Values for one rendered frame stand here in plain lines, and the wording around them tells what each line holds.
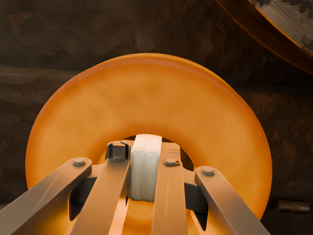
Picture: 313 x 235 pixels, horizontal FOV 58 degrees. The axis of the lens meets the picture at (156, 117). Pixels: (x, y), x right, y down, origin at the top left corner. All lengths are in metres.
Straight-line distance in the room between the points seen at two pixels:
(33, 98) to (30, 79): 0.02
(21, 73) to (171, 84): 0.19
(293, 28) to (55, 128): 0.15
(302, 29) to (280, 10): 0.02
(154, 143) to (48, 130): 0.06
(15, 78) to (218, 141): 0.21
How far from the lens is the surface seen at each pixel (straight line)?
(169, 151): 0.17
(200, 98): 0.16
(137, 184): 0.16
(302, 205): 0.33
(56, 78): 0.29
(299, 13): 0.18
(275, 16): 0.18
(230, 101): 0.16
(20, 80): 0.31
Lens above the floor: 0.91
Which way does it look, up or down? 15 degrees down
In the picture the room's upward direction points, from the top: 4 degrees clockwise
